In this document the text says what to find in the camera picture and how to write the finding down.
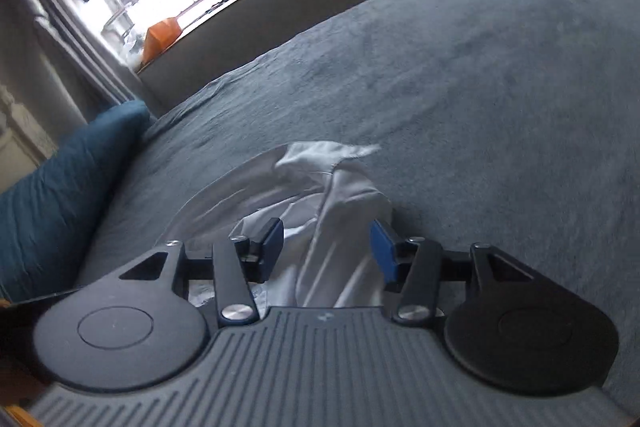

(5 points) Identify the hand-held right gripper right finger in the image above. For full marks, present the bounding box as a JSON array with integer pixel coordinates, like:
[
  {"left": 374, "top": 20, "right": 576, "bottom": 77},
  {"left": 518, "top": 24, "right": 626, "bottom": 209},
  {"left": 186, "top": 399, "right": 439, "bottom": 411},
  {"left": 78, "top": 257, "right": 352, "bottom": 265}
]
[{"left": 369, "top": 218, "right": 536, "bottom": 327}]

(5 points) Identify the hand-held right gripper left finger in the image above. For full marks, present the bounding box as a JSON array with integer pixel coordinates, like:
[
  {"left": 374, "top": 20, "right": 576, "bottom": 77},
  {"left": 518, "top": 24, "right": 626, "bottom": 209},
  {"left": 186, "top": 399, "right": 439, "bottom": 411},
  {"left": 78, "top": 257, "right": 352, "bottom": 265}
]
[{"left": 119, "top": 217, "right": 286, "bottom": 327}]

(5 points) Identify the white button shirt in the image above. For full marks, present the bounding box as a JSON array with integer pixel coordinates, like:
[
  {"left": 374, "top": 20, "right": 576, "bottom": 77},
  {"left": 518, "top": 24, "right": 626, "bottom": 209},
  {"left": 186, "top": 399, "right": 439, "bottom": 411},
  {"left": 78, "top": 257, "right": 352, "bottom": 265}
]
[{"left": 155, "top": 141, "right": 396, "bottom": 308}]

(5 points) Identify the grey bed blanket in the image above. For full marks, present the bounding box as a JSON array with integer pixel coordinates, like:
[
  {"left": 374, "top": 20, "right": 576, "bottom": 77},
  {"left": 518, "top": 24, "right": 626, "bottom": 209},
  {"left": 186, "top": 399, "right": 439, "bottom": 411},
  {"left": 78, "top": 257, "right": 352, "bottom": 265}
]
[{"left": 75, "top": 0, "right": 640, "bottom": 408}]

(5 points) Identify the teal pillow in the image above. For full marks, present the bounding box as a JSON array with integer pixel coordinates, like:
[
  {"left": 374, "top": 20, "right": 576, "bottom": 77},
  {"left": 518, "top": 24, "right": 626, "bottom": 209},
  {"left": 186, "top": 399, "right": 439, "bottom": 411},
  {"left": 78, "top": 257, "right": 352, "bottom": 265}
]
[{"left": 0, "top": 101, "right": 151, "bottom": 303}]

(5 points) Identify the orange bag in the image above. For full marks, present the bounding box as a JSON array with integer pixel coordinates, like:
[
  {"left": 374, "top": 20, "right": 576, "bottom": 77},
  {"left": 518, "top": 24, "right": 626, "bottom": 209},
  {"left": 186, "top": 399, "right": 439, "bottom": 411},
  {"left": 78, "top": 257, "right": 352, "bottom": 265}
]
[{"left": 141, "top": 18, "right": 182, "bottom": 64}]

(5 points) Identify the grey curtain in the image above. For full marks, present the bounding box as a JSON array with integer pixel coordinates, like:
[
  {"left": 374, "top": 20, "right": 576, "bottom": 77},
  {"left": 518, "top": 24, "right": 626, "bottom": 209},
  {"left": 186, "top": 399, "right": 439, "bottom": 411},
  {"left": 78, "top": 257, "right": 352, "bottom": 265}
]
[{"left": 0, "top": 0, "right": 148, "bottom": 112}]

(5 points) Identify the cream headboard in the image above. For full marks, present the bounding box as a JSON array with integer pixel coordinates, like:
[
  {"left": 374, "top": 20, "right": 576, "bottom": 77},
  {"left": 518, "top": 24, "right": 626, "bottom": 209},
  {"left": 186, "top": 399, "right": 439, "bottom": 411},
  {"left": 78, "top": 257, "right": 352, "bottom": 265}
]
[{"left": 0, "top": 82, "right": 61, "bottom": 198}]

